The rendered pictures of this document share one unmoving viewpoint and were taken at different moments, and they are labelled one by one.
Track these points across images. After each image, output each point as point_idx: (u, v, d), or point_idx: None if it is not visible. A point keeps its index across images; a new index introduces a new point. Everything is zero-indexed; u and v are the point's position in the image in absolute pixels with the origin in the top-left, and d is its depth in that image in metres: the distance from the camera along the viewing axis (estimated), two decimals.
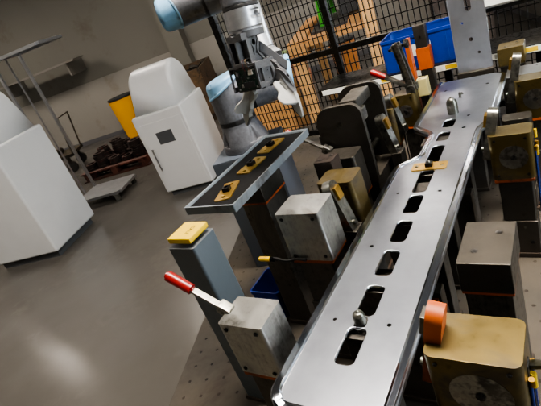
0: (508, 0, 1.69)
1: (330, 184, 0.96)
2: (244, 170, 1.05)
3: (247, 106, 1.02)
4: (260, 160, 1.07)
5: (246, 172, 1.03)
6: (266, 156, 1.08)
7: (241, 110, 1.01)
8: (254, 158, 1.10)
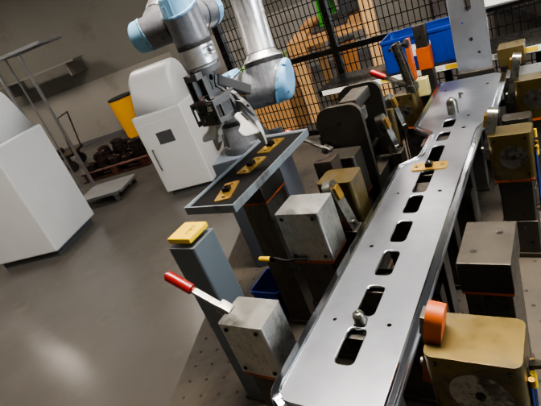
0: (508, 0, 1.69)
1: (330, 184, 0.96)
2: (244, 170, 1.05)
3: (216, 133, 1.05)
4: (260, 160, 1.07)
5: (246, 172, 1.03)
6: (266, 156, 1.08)
7: (210, 138, 1.05)
8: (254, 158, 1.10)
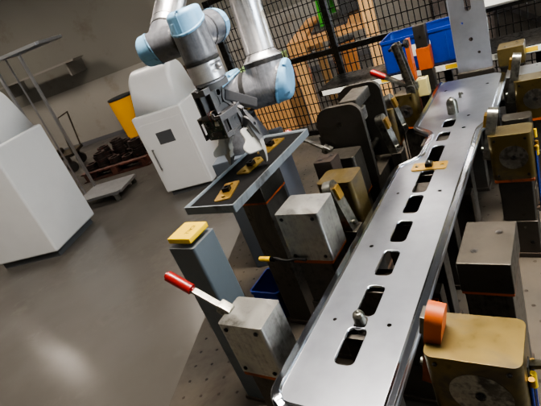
0: (508, 0, 1.69)
1: (330, 184, 0.96)
2: (244, 170, 1.05)
3: (226, 147, 1.07)
4: (260, 160, 1.07)
5: (246, 172, 1.03)
6: None
7: (221, 153, 1.06)
8: (254, 158, 1.10)
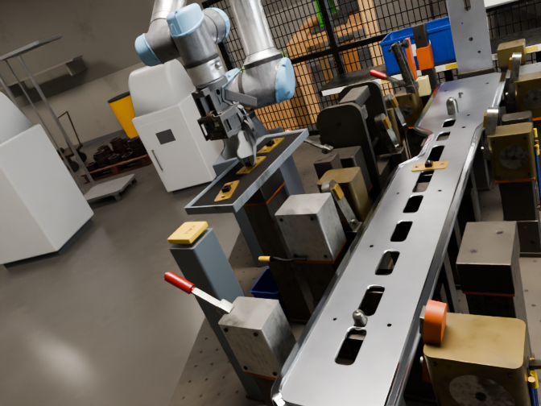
0: (508, 0, 1.69)
1: (330, 184, 0.96)
2: (243, 170, 1.05)
3: (236, 149, 1.05)
4: (260, 160, 1.07)
5: (245, 172, 1.03)
6: (266, 156, 1.08)
7: (232, 155, 1.05)
8: None
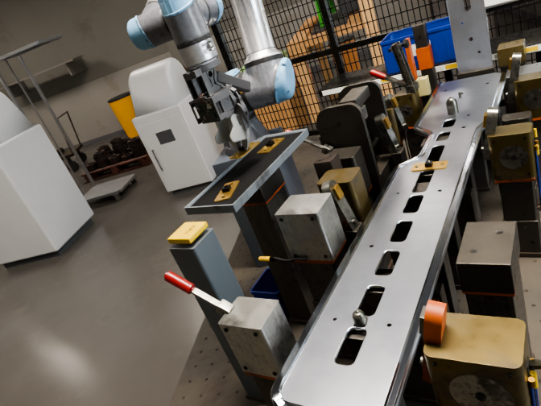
0: (508, 0, 1.69)
1: (330, 184, 0.96)
2: (237, 155, 1.03)
3: (229, 134, 1.03)
4: (253, 145, 1.05)
5: (239, 156, 1.01)
6: (259, 141, 1.06)
7: (225, 139, 1.03)
8: (248, 143, 1.08)
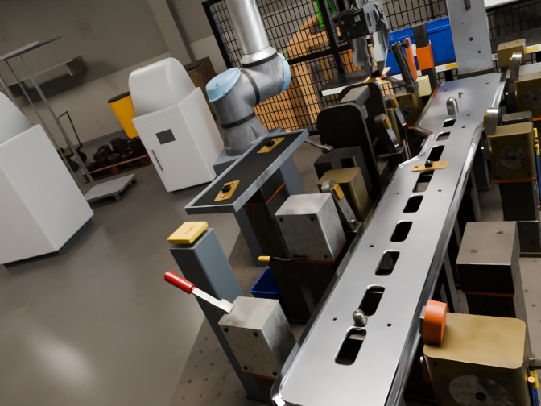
0: (508, 0, 1.69)
1: (330, 184, 0.96)
2: (371, 79, 0.98)
3: (362, 57, 0.98)
4: (386, 70, 1.00)
5: (377, 79, 0.96)
6: (390, 67, 1.01)
7: (359, 63, 0.97)
8: None
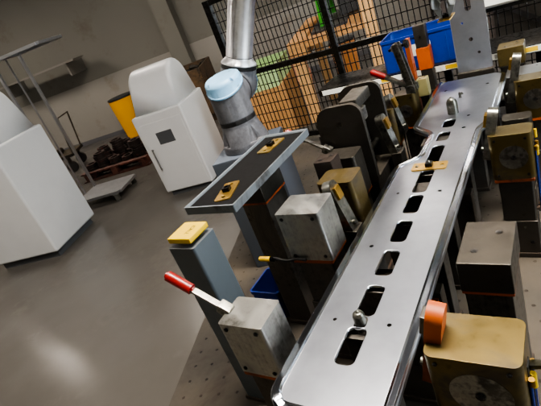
0: (508, 0, 1.69)
1: (330, 184, 0.96)
2: (443, 19, 1.30)
3: (435, 3, 1.30)
4: (452, 14, 1.32)
5: (448, 18, 1.28)
6: (454, 12, 1.34)
7: (434, 6, 1.30)
8: None
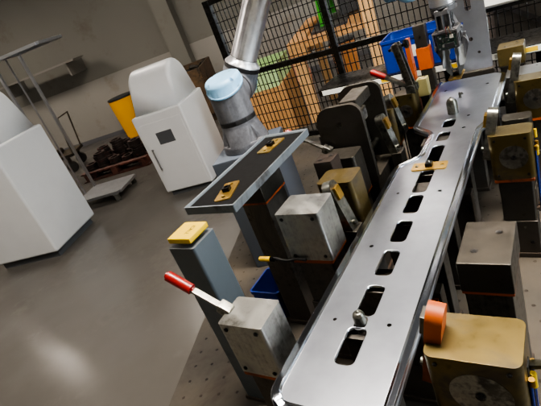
0: (508, 0, 1.69)
1: (330, 184, 0.96)
2: (453, 77, 1.38)
3: (447, 62, 1.38)
4: (462, 71, 1.40)
5: (459, 77, 1.36)
6: (464, 69, 1.42)
7: (445, 66, 1.37)
8: (453, 72, 1.43)
